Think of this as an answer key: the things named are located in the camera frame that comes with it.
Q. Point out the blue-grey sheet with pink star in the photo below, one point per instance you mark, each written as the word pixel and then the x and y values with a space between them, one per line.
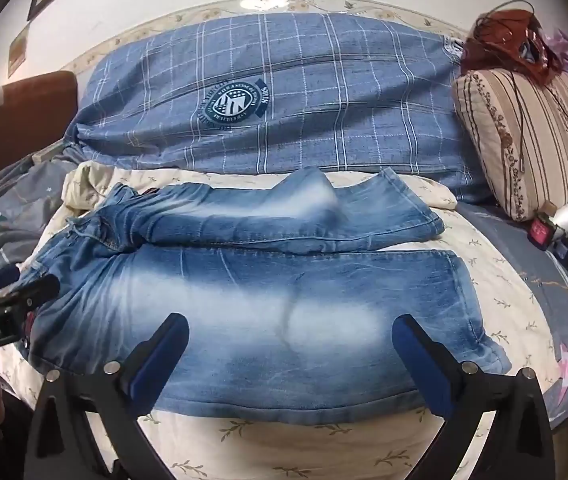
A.
pixel 554 310

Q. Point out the cream leaf-print bed sheet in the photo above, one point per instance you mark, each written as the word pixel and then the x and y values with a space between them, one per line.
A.
pixel 489 270

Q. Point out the small wall picture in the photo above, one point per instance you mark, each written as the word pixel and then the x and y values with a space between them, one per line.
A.
pixel 18 50

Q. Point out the grey star-print blanket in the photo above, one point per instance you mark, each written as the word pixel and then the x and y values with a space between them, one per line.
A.
pixel 9 215

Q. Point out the beige striped floral pillow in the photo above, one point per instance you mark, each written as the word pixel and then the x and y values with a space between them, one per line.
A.
pixel 529 150

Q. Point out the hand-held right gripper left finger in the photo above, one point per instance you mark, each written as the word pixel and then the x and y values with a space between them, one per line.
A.
pixel 161 362

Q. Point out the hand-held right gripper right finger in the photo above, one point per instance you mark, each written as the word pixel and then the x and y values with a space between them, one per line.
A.
pixel 421 365

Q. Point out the brown headboard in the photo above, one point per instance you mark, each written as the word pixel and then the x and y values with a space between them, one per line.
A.
pixel 24 120

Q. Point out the faded blue jeans pants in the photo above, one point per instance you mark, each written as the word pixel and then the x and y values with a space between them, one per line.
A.
pixel 264 320

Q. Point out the blue plaid quilt with emblem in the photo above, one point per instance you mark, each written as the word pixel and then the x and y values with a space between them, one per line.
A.
pixel 314 110

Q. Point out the red-brown garment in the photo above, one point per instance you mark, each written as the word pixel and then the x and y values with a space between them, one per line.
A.
pixel 504 30

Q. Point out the red and black device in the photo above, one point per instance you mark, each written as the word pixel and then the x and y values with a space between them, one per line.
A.
pixel 540 232

